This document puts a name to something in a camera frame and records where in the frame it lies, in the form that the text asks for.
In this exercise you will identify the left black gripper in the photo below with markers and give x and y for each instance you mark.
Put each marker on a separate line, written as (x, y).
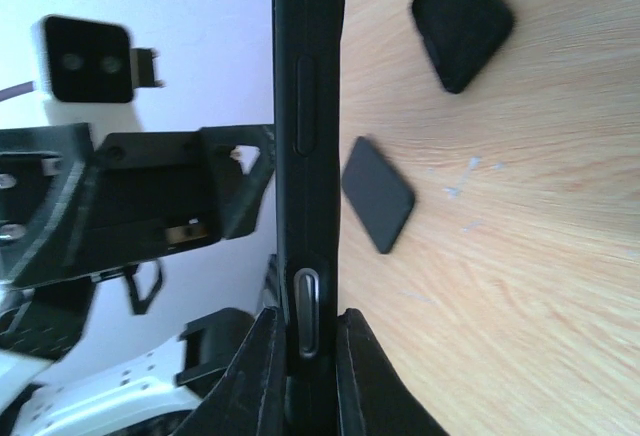
(135, 198)

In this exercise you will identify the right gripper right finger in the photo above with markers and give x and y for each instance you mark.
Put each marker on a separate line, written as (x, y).
(372, 398)

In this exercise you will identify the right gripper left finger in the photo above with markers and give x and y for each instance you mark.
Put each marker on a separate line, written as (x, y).
(249, 398)

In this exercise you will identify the black phone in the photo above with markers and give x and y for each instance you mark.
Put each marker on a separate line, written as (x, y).
(378, 193)

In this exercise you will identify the black case with camera holes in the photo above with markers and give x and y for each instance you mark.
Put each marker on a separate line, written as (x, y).
(306, 82)

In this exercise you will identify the light blue phone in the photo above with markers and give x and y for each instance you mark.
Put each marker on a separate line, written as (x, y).
(306, 285)

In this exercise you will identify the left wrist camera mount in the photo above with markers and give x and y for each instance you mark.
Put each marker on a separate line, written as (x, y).
(88, 71)

